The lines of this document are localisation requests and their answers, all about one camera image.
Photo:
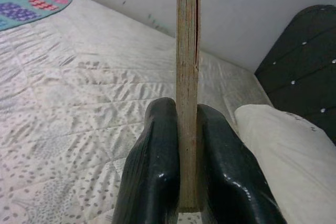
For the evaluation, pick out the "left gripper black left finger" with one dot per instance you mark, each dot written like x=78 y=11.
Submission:
x=152 y=155

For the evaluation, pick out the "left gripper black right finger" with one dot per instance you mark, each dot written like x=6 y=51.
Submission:
x=225 y=169

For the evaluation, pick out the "blue yellow children's board book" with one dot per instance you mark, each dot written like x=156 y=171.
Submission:
x=187 y=77

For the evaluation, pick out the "beige pillow with print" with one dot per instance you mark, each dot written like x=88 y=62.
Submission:
x=288 y=155

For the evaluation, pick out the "grey quilted mattress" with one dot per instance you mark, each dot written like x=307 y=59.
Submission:
x=78 y=103

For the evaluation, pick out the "black tufted headboard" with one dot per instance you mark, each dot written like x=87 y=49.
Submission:
x=302 y=64

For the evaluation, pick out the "teal blanket with colourful shapes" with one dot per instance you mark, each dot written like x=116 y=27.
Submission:
x=15 y=11

